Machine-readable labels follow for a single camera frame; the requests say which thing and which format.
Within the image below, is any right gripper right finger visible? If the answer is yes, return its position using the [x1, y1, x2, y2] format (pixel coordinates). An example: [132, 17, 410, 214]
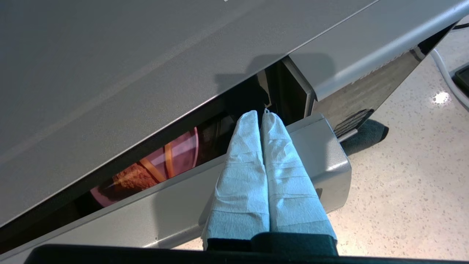
[261, 108, 338, 253]

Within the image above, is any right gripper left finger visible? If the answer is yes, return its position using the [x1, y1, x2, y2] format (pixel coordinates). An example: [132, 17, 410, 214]
[201, 110, 270, 250]

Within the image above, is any purple plate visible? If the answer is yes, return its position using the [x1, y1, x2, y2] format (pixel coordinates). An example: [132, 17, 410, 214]
[90, 126, 200, 208]

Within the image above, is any silver microwave oven body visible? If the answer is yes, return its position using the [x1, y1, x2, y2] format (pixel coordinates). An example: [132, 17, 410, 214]
[0, 0, 469, 228]

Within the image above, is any long orange french fry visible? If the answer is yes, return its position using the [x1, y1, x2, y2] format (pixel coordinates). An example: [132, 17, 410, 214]
[139, 158, 167, 184]

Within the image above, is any brown fried chicken piece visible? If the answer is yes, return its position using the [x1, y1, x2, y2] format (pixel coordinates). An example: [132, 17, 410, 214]
[112, 163, 159, 194]

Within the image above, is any white power cable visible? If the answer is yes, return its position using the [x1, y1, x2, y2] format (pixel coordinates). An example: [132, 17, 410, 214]
[431, 49, 469, 111]

